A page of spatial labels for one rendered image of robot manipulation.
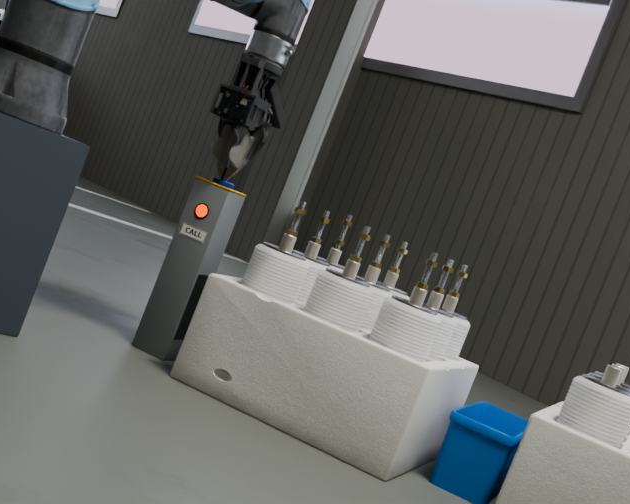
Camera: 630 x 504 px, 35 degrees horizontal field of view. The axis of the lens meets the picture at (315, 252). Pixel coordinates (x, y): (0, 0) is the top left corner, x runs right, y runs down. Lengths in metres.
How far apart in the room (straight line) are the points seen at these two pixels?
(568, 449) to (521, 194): 2.47
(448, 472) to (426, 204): 2.59
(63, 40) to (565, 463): 0.92
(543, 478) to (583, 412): 0.11
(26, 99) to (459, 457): 0.84
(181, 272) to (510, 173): 2.36
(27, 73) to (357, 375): 0.64
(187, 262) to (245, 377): 0.26
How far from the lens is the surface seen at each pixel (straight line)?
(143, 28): 6.37
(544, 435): 1.45
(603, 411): 1.47
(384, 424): 1.49
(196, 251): 1.71
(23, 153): 1.45
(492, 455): 1.59
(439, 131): 4.20
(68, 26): 1.49
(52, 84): 1.49
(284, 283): 1.59
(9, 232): 1.47
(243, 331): 1.57
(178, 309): 1.71
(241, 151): 1.71
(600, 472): 1.45
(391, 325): 1.52
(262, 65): 1.69
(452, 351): 1.76
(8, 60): 1.49
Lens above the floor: 0.33
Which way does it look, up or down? 2 degrees down
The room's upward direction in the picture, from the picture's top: 21 degrees clockwise
